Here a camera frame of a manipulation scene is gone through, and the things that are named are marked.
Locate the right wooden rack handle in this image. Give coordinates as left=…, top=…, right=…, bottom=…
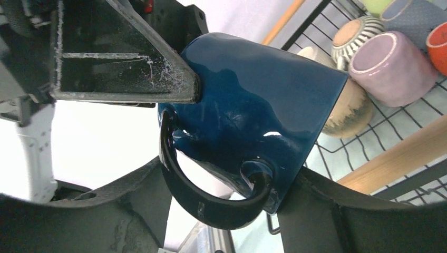
left=337, top=115, right=446, bottom=194

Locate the black wire dish rack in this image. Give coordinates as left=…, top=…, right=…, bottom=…
left=273, top=1, right=446, bottom=206

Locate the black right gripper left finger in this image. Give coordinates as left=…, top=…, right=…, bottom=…
left=1, top=158, right=172, bottom=252

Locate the left wooden rack handle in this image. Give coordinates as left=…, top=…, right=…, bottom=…
left=261, top=0, right=305, bottom=45

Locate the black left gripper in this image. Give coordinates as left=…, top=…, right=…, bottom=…
left=1, top=1, right=208, bottom=126

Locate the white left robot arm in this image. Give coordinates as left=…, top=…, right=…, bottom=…
left=1, top=1, right=208, bottom=203

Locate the lilac mug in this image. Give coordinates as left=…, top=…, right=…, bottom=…
left=348, top=31, right=439, bottom=107

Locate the grey striped mug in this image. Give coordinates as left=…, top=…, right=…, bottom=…
left=331, top=15, right=385, bottom=71

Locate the light green cup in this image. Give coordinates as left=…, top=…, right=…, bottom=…
left=361, top=0, right=393, bottom=17

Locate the orange cup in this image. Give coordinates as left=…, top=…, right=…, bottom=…
left=426, top=22, right=446, bottom=76

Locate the cream speckled mug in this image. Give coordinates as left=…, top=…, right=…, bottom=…
left=322, top=78, right=373, bottom=139

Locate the wooden rack handle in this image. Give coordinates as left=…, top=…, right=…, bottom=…
left=337, top=115, right=446, bottom=194
left=261, top=0, right=305, bottom=45

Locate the dark blue mug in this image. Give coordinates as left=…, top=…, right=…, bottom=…
left=158, top=33, right=348, bottom=230

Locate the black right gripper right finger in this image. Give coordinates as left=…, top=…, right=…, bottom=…
left=277, top=168, right=446, bottom=252

